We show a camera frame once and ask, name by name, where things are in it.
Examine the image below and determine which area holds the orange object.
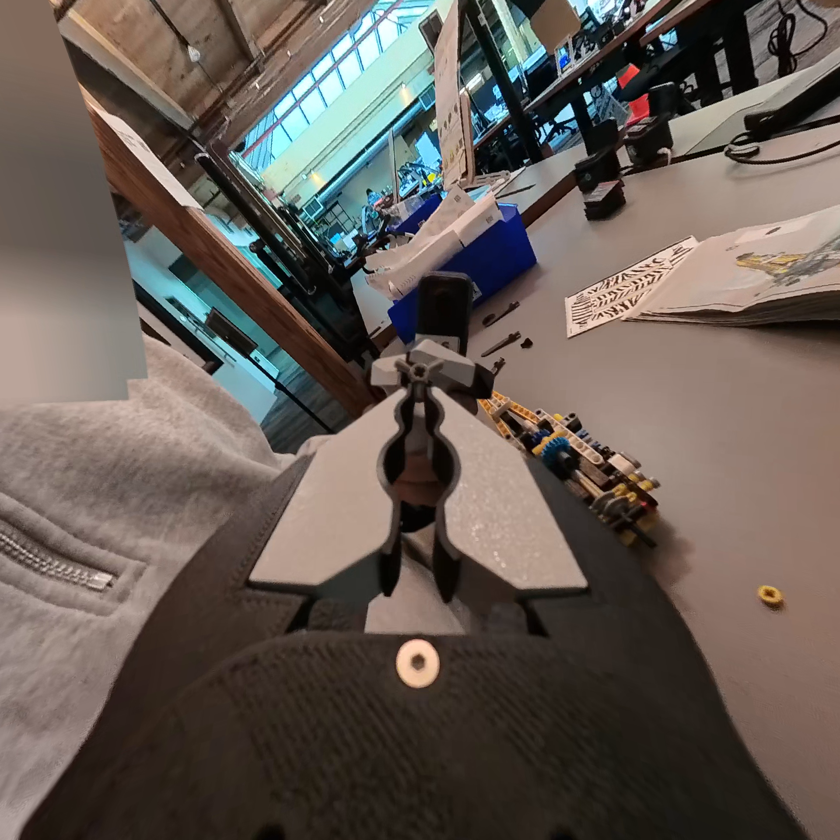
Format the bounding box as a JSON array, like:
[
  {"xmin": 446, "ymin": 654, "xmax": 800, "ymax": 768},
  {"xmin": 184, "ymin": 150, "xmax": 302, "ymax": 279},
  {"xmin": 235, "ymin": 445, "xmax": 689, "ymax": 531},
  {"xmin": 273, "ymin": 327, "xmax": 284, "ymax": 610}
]
[{"xmin": 617, "ymin": 62, "xmax": 651, "ymax": 120}]

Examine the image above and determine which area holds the black cable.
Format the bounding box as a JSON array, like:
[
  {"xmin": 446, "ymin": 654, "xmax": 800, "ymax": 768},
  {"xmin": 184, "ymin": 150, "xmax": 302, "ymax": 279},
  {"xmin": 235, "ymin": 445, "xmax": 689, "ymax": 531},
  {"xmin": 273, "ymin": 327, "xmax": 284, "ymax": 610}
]
[{"xmin": 724, "ymin": 128, "xmax": 840, "ymax": 165}]

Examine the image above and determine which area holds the yellow black lego assembly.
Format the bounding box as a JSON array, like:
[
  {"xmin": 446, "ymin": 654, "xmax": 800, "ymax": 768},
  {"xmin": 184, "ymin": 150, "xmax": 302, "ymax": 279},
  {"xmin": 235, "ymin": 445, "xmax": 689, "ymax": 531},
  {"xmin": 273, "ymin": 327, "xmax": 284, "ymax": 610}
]
[{"xmin": 478, "ymin": 390, "xmax": 662, "ymax": 551}]

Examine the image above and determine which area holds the thick open instruction booklet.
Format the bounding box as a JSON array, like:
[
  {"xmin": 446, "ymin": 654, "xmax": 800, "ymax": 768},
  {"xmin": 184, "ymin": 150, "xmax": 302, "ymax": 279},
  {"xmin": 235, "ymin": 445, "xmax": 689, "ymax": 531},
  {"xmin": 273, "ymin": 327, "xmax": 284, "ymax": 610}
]
[{"xmin": 622, "ymin": 205, "xmax": 840, "ymax": 327}]

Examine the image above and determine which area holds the small black box stack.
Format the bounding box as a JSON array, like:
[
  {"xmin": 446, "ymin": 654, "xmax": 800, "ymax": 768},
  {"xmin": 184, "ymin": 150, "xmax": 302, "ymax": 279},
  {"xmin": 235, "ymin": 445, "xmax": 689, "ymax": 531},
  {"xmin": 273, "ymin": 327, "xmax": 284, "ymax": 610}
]
[{"xmin": 583, "ymin": 178, "xmax": 626, "ymax": 221}]

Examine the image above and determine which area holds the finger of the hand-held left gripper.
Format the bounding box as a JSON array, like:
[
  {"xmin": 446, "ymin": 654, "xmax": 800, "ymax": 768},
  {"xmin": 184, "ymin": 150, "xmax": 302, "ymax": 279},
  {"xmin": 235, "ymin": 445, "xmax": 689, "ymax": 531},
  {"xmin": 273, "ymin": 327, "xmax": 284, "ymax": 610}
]
[
  {"xmin": 427, "ymin": 340, "xmax": 494, "ymax": 401},
  {"xmin": 369, "ymin": 340, "xmax": 422, "ymax": 395}
]

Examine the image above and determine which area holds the grey laptop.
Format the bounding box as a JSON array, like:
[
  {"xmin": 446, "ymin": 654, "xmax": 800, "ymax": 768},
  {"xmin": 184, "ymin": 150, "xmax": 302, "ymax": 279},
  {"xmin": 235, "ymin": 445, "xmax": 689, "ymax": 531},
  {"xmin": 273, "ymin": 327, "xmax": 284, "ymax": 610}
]
[{"xmin": 743, "ymin": 58, "xmax": 840, "ymax": 133}]

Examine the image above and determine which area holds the striped sticker sheet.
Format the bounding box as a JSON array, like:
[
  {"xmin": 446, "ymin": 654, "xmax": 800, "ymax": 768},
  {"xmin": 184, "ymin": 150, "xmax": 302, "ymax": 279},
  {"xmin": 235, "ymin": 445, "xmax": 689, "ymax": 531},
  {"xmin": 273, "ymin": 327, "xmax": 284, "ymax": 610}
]
[{"xmin": 566, "ymin": 236, "xmax": 700, "ymax": 339}]

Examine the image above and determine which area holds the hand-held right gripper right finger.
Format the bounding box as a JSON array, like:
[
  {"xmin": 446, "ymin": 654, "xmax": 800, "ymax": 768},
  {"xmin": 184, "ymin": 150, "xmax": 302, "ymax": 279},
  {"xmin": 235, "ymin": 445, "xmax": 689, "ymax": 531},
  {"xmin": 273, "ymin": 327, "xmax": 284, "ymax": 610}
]
[{"xmin": 423, "ymin": 387, "xmax": 589, "ymax": 603}]

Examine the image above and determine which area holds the black charger box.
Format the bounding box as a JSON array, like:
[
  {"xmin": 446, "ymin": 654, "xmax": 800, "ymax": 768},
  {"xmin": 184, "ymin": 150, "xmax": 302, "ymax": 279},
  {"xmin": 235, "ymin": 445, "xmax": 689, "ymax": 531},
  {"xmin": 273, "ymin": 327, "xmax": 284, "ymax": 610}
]
[
  {"xmin": 575, "ymin": 144, "xmax": 621, "ymax": 193},
  {"xmin": 623, "ymin": 118, "xmax": 676, "ymax": 166}
]

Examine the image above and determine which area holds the cardboard standing board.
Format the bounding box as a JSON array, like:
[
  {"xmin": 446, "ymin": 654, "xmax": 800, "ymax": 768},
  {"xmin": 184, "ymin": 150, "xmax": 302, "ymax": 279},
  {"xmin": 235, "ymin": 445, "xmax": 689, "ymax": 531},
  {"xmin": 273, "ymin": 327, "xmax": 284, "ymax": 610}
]
[{"xmin": 432, "ymin": 0, "xmax": 477, "ymax": 186}]

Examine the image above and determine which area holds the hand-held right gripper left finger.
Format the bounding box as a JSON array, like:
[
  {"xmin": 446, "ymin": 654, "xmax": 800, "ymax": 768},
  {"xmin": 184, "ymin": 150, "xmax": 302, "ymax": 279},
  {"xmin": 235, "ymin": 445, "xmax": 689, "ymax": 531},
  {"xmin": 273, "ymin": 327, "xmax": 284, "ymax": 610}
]
[{"xmin": 248, "ymin": 384, "xmax": 424, "ymax": 598}]

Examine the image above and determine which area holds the white crumpled paper bag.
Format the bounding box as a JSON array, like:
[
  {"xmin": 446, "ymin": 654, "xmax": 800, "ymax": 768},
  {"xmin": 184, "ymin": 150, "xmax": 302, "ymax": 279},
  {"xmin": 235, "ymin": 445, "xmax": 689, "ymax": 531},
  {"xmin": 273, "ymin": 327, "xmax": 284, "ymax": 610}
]
[{"xmin": 364, "ymin": 187, "xmax": 503, "ymax": 299}]

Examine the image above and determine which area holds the blue plastic bin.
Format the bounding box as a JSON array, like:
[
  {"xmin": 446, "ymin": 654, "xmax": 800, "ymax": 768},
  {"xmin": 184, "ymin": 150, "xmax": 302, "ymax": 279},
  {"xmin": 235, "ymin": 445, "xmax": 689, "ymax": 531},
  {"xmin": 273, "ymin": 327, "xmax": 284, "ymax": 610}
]
[{"xmin": 387, "ymin": 200, "xmax": 538, "ymax": 342}]

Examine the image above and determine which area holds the black monitor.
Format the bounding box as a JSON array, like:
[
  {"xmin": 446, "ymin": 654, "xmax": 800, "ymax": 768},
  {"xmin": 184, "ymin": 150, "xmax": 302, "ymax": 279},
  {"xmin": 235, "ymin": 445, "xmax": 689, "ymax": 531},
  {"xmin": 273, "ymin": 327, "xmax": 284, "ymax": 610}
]
[{"xmin": 203, "ymin": 307, "xmax": 258, "ymax": 357}]

